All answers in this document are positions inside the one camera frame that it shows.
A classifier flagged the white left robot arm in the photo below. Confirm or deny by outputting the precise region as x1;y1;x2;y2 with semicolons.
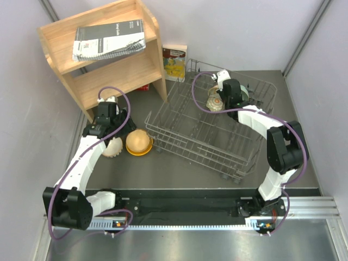
42;97;136;230

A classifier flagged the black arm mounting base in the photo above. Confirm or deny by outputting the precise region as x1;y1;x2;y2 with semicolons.
89;187;289;226

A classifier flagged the aluminium rail with cable duct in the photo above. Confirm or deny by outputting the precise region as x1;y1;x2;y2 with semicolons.
43;189;339;235

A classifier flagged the pale green ceramic bowl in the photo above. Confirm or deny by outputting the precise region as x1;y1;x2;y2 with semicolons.
240;85;250;101

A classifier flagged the yellow plastic bowl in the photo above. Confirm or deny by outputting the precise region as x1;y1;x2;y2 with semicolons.
126;139;153;157

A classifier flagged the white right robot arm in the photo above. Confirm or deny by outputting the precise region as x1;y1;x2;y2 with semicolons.
217;78;309;216

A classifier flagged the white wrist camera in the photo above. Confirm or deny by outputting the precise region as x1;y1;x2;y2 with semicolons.
97;96;118;103
212;70;231;91

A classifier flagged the floral patterned ceramic bowl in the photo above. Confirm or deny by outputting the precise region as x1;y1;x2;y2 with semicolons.
206;96;224;111

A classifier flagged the small red object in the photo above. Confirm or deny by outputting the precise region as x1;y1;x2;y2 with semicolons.
137;84;150;91

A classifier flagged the colourful paperback book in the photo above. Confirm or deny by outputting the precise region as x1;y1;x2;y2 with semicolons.
163;45;188;82

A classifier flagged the beige bird-pattern bowl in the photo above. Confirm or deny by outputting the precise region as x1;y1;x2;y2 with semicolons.
126;129;150;152

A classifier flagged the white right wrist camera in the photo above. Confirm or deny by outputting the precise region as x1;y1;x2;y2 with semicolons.
212;70;231;91

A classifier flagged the wooden two-tier shelf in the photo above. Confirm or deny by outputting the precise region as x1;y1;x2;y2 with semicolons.
38;1;167;121

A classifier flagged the grey wire dish rack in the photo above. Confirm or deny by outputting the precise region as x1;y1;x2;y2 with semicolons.
145;59;269;184

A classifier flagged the black-white striped bowl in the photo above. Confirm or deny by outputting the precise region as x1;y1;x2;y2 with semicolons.
102;138;123;158

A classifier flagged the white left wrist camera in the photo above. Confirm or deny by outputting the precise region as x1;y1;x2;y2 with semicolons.
97;96;118;103

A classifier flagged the grey spiral-bound manual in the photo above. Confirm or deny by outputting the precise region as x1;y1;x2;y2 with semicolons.
72;19;146;62

